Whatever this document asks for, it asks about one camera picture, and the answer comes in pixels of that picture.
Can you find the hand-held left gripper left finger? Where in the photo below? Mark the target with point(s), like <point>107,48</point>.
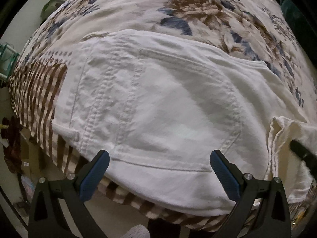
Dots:
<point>95,172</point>

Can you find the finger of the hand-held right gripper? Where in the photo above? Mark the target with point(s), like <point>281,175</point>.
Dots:
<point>303,152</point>

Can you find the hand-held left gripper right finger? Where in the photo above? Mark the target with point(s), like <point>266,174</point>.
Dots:
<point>224,172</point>

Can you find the white pants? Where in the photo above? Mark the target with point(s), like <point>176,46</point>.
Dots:
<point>173,104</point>

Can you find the white fuzzy garment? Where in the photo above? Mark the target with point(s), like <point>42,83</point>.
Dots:
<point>136,231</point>

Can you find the teal storage rack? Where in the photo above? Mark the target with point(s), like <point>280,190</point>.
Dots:
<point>7,59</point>

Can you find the teal blanket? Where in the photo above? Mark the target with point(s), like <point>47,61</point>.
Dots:
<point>287,2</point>

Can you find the floral bed sheet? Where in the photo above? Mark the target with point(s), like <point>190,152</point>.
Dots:
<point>198,5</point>

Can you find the green plastic bin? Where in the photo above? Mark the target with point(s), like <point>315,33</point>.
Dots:
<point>50,6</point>

